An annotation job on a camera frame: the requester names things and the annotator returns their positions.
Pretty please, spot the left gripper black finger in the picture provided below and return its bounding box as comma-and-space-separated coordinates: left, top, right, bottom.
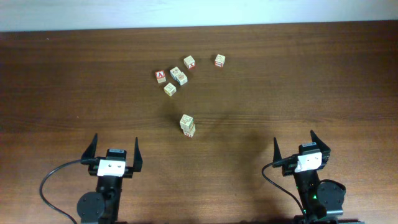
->
80, 133, 98, 164
133, 137, 143, 172

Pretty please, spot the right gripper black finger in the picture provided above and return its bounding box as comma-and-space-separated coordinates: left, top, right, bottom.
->
272, 138, 282, 168
310, 130, 331, 154

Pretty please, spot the red E wooden block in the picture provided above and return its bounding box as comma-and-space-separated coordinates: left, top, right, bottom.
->
183, 129, 195, 138

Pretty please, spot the wooden block red side drawing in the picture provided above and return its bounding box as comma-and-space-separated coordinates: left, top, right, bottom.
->
180, 114, 194, 127

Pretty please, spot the blue H wooden block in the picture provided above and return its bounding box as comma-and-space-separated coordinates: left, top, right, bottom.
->
182, 125, 195, 135

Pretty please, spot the green R wooden block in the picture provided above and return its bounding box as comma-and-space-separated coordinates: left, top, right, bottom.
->
181, 123, 195, 131

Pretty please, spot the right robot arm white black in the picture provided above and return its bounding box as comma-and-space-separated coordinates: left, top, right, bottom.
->
272, 131, 346, 223

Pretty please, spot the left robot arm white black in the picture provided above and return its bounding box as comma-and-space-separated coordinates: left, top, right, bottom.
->
76, 134, 143, 223

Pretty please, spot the plain wooden block bird drawing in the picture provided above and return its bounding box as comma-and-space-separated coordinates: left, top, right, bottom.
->
164, 83, 177, 96

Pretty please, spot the red A wooden block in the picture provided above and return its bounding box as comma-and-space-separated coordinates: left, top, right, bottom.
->
155, 70, 167, 83

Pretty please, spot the plain wooden block drawing top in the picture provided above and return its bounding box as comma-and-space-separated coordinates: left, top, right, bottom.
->
175, 72, 188, 86

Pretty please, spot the plain wooden block with blue side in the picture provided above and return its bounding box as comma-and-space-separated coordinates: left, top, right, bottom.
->
170, 67, 181, 80

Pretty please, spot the red I wooden block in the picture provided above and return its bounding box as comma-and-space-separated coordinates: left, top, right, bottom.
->
215, 54, 226, 67

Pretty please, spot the red Y wooden block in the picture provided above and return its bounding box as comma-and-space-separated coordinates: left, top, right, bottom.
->
183, 55, 196, 70

